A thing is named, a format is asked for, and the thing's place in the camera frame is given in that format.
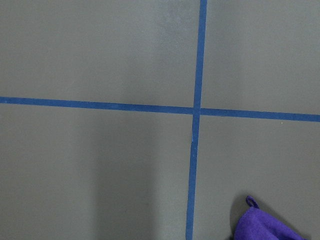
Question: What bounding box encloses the purple towel with loop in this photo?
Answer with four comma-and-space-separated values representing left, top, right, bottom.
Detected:
233, 195, 304, 240

